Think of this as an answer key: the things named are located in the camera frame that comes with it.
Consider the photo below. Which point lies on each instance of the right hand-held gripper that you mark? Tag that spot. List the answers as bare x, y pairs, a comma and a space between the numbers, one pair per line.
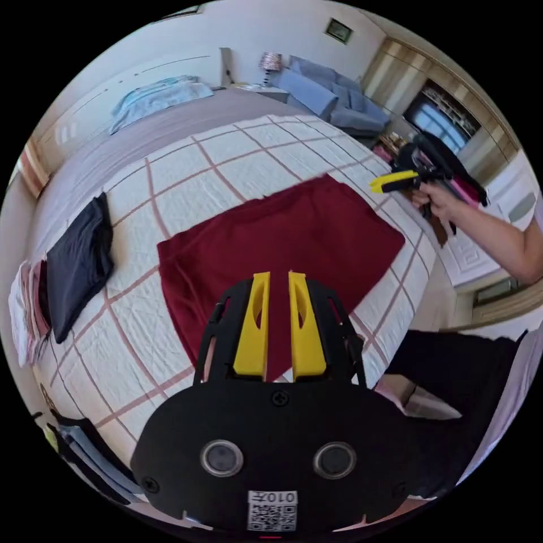
413, 167

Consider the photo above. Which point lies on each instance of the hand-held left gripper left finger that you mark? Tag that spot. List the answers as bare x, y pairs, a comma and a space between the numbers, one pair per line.
251, 339

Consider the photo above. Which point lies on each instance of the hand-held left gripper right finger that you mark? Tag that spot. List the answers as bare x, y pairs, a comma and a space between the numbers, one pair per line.
309, 348

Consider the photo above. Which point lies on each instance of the red button long sleeve shirt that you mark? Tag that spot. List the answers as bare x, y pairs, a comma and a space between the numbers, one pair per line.
280, 237

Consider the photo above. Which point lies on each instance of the person's right forearm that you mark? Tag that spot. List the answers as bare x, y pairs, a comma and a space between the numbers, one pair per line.
496, 242

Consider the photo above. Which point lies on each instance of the person's right hand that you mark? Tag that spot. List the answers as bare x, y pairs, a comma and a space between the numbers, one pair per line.
437, 201

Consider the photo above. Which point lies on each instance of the wooden cupboard with shelves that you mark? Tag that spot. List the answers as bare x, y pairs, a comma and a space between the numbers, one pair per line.
449, 110

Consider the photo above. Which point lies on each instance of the blue sofa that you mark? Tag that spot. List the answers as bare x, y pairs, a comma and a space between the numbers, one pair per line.
335, 99

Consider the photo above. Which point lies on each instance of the white cabinet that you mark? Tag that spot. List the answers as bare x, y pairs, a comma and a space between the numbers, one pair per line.
488, 250

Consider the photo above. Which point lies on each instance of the person's body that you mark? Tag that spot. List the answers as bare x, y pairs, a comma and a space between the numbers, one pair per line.
458, 403

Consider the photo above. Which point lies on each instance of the bed with checked quilt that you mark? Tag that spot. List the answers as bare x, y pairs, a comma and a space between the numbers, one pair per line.
237, 161

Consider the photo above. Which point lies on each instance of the table lamp with patterned shade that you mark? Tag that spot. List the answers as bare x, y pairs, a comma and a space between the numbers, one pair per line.
270, 63

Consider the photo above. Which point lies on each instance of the pile of clothes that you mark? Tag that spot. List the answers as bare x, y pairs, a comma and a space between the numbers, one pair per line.
78, 263

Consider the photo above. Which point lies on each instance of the light blue pillow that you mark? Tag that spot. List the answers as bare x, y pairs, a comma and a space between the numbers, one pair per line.
157, 98

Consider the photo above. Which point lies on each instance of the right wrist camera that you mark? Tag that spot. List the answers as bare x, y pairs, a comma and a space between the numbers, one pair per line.
454, 169

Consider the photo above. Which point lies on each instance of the framed wall picture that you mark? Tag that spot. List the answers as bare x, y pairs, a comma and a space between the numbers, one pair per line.
339, 31

